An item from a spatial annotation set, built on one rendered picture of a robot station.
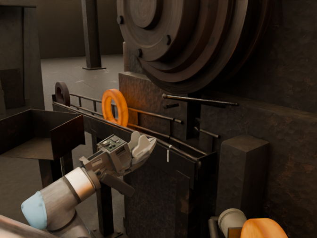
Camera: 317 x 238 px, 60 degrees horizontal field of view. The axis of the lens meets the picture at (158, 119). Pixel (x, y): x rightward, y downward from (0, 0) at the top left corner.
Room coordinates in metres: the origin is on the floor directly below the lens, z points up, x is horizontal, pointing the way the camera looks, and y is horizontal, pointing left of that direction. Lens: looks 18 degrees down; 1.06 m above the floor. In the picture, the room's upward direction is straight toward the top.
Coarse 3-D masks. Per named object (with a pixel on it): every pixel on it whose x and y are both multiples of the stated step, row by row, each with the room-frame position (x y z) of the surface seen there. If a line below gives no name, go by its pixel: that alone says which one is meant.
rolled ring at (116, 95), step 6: (108, 90) 1.14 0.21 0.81; (114, 90) 1.13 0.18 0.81; (102, 96) 1.19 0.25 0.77; (108, 96) 1.14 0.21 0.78; (114, 96) 1.10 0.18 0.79; (120, 96) 1.10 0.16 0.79; (102, 102) 1.19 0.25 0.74; (108, 102) 1.19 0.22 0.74; (120, 102) 1.08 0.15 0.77; (102, 108) 1.20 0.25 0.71; (108, 108) 1.19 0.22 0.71; (120, 108) 1.07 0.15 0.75; (126, 108) 1.08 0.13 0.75; (108, 114) 1.18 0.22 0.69; (120, 114) 1.07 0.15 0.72; (126, 114) 1.07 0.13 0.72; (108, 120) 1.16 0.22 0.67; (114, 120) 1.17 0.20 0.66; (120, 120) 1.07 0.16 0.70; (126, 120) 1.08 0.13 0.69
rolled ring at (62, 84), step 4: (56, 84) 1.68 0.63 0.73; (60, 84) 1.62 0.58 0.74; (64, 84) 1.63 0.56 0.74; (56, 88) 1.69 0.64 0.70; (60, 88) 1.62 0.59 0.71; (64, 88) 1.60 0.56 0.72; (56, 92) 1.70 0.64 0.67; (60, 92) 1.71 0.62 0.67; (64, 92) 1.59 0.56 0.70; (68, 92) 1.60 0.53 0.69; (56, 96) 1.70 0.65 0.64; (60, 96) 1.71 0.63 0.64; (64, 96) 1.58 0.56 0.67; (68, 96) 1.59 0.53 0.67; (56, 100) 1.71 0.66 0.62; (60, 100) 1.70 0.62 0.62; (64, 100) 1.59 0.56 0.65; (68, 100) 1.59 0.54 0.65; (64, 104) 1.59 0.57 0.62; (68, 104) 1.59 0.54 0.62
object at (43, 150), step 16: (32, 112) 1.16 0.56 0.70; (48, 112) 1.13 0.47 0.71; (64, 112) 1.11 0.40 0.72; (0, 128) 1.00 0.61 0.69; (16, 128) 1.07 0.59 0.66; (32, 128) 1.15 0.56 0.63; (48, 128) 1.13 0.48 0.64; (64, 128) 0.96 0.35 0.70; (80, 128) 1.06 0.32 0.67; (0, 144) 0.98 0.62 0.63; (16, 144) 1.05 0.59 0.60; (32, 144) 1.06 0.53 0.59; (48, 144) 1.05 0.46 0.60; (64, 144) 0.95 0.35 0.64; (48, 160) 0.98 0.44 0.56; (48, 176) 0.99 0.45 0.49
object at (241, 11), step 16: (240, 0) 0.60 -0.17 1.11; (256, 0) 0.62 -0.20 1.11; (240, 16) 0.60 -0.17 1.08; (256, 16) 0.63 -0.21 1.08; (240, 32) 0.59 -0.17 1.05; (224, 48) 0.63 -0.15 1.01; (240, 48) 0.63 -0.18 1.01; (224, 64) 0.62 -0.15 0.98; (160, 80) 0.81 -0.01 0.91; (192, 80) 0.70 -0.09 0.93; (208, 80) 0.66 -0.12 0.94
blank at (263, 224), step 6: (246, 222) 0.38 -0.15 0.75; (252, 222) 0.36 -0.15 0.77; (258, 222) 0.34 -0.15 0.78; (264, 222) 0.34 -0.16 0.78; (270, 222) 0.34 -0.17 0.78; (276, 222) 0.34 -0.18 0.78; (246, 228) 0.38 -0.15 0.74; (252, 228) 0.35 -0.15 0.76; (258, 228) 0.33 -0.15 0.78; (264, 228) 0.33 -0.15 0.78; (270, 228) 0.33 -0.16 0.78; (276, 228) 0.33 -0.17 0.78; (246, 234) 0.37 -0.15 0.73; (252, 234) 0.35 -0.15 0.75; (258, 234) 0.33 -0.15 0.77; (264, 234) 0.32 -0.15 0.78; (270, 234) 0.32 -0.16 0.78; (276, 234) 0.32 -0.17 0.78; (282, 234) 0.32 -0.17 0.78
